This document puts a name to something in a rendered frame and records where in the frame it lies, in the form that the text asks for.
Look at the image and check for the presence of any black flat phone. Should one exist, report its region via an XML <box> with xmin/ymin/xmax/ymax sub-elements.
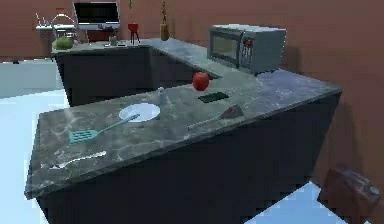
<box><xmin>197</xmin><ymin>91</ymin><xmax>230</xmax><ymax>104</ymax></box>

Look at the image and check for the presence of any red apple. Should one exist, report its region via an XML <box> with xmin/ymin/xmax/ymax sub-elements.
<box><xmin>192</xmin><ymin>71</ymin><xmax>211</xmax><ymax>92</ymax></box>

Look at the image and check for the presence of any clear salt shaker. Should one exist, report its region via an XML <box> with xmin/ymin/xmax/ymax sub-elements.
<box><xmin>156</xmin><ymin>86</ymin><xmax>169</xmax><ymax>108</ymax></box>

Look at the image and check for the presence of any brown head scraper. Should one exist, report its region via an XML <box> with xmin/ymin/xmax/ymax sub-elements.
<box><xmin>186</xmin><ymin>103</ymin><xmax>245</xmax><ymax>132</ymax></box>

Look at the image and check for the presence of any dark marble kitchen counter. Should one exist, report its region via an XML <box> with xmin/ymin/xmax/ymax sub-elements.
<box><xmin>23</xmin><ymin>37</ymin><xmax>344</xmax><ymax>224</ymax></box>

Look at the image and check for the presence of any white plate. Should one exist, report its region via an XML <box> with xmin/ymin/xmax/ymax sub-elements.
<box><xmin>118</xmin><ymin>102</ymin><xmax>162</xmax><ymax>123</ymax></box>

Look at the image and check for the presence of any silver microwave oven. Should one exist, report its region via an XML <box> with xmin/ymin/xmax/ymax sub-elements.
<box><xmin>206</xmin><ymin>23</ymin><xmax>288</xmax><ymax>75</ymax></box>

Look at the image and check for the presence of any yellow vase with plant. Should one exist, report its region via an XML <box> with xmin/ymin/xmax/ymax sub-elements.
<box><xmin>159</xmin><ymin>0</ymin><xmax>171</xmax><ymax>42</ymax></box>

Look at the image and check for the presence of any red pot on stand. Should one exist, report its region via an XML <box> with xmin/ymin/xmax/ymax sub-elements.
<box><xmin>127</xmin><ymin>22</ymin><xmax>141</xmax><ymax>45</ymax></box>

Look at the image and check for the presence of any teal spatula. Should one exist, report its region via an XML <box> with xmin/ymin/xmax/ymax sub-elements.
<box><xmin>68</xmin><ymin>113</ymin><xmax>141</xmax><ymax>145</ymax></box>

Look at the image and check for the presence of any black framed window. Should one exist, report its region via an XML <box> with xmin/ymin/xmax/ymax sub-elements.
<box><xmin>72</xmin><ymin>0</ymin><xmax>122</xmax><ymax>31</ymax></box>

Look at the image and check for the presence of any green lettuce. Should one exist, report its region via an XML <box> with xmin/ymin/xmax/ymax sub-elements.
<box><xmin>52</xmin><ymin>36</ymin><xmax>74</xmax><ymax>51</ymax></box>

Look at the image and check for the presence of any white sink with faucet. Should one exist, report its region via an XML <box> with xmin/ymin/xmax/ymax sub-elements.
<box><xmin>35</xmin><ymin>12</ymin><xmax>78</xmax><ymax>38</ymax></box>

